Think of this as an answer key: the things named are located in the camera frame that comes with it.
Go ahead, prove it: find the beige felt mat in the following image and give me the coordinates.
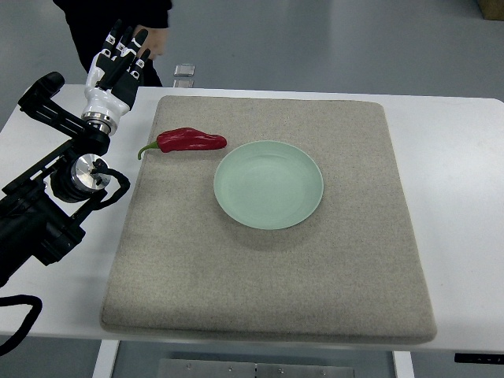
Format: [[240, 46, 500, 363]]
[[101, 95, 436, 345]]

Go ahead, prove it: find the cardboard box corner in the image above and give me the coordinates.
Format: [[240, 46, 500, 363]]
[[477, 0, 504, 21]]

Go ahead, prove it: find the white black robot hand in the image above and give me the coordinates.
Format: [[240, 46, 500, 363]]
[[82, 19, 150, 119]]

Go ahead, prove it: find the red pepper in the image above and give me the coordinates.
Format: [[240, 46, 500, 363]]
[[137, 128, 228, 160]]

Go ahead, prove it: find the white table leg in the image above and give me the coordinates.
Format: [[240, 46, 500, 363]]
[[91, 340, 120, 378], [392, 351, 415, 378]]

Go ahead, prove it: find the white table leg right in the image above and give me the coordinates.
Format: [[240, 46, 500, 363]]
[[392, 351, 415, 378]]

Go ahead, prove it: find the white table leg left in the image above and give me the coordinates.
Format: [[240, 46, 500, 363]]
[[91, 340, 120, 378]]

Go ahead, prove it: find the light green plate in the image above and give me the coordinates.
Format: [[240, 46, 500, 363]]
[[213, 140, 324, 230]]

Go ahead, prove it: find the metal table base plate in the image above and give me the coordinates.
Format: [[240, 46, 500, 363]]
[[157, 358, 355, 378]]

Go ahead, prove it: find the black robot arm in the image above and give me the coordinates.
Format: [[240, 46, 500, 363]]
[[1, 21, 150, 284]]

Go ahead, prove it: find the black table control panel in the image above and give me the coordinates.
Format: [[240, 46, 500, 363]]
[[454, 353, 504, 365]]

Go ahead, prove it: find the person in black clothes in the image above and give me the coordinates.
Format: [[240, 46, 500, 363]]
[[54, 0, 172, 87]]

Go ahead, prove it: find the black braided cable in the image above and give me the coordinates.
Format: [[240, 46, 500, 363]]
[[0, 294, 43, 357]]

